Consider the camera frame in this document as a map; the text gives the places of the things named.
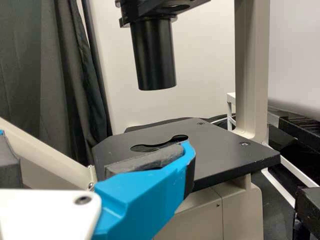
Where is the white box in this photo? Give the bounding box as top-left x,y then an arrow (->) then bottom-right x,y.
267,0 -> 320,112

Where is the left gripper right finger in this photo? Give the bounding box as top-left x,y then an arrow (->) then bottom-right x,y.
93,140 -> 196,240

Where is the cream microscope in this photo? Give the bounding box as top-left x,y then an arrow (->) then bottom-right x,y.
0,0 -> 281,240

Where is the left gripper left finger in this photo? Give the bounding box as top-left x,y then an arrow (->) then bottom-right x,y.
0,128 -> 24,189

